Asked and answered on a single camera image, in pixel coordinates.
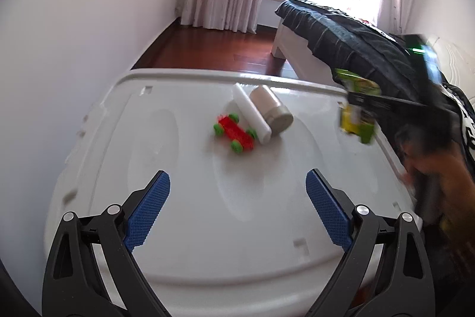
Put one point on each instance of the white plastic storage box lid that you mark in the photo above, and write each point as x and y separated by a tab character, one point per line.
185	228

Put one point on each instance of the white plastic bag roll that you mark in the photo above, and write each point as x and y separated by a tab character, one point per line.
252	116

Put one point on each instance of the green snack bag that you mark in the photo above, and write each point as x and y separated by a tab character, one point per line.
356	124

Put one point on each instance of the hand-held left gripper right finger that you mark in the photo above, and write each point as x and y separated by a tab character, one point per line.
326	209

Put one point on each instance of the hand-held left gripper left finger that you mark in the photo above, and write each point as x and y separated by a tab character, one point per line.
148	207

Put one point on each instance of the person's right hand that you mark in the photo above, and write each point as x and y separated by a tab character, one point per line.
456	183

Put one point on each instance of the black white printed blanket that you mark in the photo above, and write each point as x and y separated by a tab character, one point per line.
465	124

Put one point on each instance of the white headboard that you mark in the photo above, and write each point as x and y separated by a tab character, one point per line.
456	57

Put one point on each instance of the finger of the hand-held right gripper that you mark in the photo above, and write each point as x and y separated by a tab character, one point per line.
378	103

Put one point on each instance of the bed with dark blanket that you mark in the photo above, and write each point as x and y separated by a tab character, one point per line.
352	42

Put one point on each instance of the red green toy car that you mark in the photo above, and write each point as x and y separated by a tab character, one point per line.
233	133

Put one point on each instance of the white bed frame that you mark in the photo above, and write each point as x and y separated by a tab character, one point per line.
297	49

